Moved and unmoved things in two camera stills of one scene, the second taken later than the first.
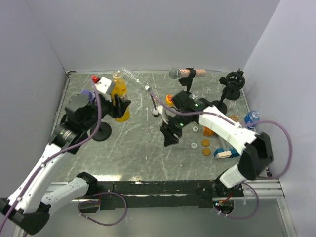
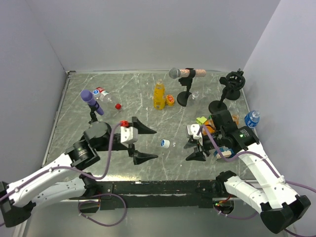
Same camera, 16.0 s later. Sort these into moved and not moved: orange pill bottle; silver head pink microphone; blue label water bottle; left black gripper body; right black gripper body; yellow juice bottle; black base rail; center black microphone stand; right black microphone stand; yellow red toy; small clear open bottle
Moved: left black gripper body; right black gripper body; yellow juice bottle
Not moved: small clear open bottle; yellow red toy; blue label water bottle; silver head pink microphone; right black microphone stand; center black microphone stand; orange pill bottle; black base rail
